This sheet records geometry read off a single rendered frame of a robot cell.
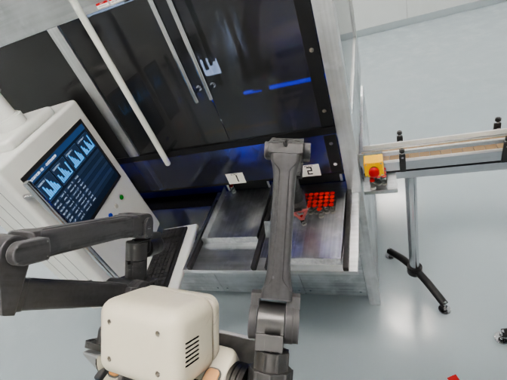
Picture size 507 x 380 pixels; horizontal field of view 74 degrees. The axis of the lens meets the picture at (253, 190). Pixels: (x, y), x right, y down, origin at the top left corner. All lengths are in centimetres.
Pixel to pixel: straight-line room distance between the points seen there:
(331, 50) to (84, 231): 88
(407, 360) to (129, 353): 155
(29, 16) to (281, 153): 116
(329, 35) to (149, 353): 98
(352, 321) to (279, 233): 148
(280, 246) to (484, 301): 166
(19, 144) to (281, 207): 96
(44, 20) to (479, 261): 241
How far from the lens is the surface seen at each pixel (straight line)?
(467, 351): 209
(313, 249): 131
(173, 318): 66
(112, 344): 77
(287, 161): 72
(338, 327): 213
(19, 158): 134
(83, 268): 148
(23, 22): 164
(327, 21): 116
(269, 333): 73
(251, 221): 150
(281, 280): 71
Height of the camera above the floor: 187
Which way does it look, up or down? 36 degrees down
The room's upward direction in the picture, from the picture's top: 23 degrees counter-clockwise
